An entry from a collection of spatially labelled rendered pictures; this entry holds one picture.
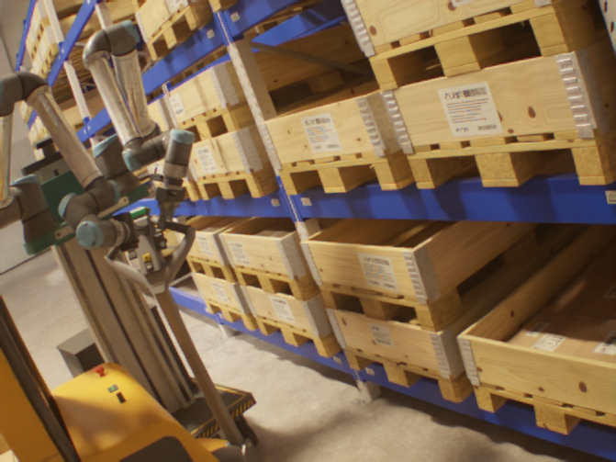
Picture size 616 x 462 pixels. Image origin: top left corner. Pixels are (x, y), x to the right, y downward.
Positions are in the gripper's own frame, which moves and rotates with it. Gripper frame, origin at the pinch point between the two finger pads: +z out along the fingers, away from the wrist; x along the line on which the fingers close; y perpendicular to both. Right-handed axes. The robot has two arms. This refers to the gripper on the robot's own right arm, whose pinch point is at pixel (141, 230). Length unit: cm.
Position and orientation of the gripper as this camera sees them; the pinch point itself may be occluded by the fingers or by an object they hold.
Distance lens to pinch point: 226.7
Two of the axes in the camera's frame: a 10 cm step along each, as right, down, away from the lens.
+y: 9.0, -2.7, -3.4
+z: 3.4, -0.5, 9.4
